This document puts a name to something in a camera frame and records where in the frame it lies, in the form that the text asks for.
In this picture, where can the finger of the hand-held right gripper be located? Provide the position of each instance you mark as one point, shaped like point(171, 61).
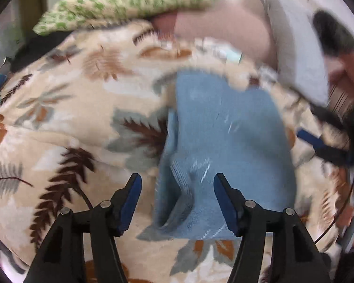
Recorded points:
point(327, 114)
point(309, 141)

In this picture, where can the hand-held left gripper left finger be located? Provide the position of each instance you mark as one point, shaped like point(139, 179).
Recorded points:
point(131, 203)

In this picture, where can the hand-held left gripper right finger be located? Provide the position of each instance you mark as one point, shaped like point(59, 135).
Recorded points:
point(227, 206)

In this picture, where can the blue small cloth garment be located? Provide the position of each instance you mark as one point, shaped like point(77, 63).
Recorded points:
point(224, 123)

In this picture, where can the person's right forearm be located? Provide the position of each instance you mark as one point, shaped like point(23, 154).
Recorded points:
point(352, 70)

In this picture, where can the grey pillow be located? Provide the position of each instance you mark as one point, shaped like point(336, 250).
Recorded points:
point(298, 50)

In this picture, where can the dark cloth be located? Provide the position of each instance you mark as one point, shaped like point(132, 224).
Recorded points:
point(333, 34)

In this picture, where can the beige leaf-print blanket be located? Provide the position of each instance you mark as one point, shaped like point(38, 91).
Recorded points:
point(62, 118)

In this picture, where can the white teal printed cloth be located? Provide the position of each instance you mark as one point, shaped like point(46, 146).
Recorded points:
point(227, 53)

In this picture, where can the pink pillow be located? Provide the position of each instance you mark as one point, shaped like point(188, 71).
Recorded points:
point(224, 23)

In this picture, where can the green patterned pillow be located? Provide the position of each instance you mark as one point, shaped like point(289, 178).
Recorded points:
point(126, 0)

